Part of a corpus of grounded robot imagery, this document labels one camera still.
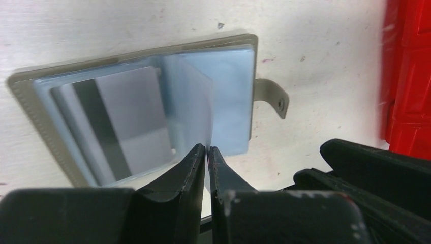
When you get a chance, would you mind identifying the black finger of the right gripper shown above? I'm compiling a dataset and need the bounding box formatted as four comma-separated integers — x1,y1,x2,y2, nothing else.
293,139,430,243

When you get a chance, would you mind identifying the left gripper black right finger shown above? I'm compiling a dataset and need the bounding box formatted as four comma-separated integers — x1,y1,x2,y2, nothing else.
208,147,371,243

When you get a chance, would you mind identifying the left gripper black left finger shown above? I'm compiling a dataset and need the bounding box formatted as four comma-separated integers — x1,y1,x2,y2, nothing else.
1,144,206,243

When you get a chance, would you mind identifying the grey card holder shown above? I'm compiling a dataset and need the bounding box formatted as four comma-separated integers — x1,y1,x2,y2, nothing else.
7,33,289,187

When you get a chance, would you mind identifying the grey striped credit card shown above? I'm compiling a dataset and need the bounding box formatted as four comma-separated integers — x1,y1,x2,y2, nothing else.
50,66,174,186

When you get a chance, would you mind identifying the red plastic tray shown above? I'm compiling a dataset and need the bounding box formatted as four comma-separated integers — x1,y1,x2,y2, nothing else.
380,1,430,160

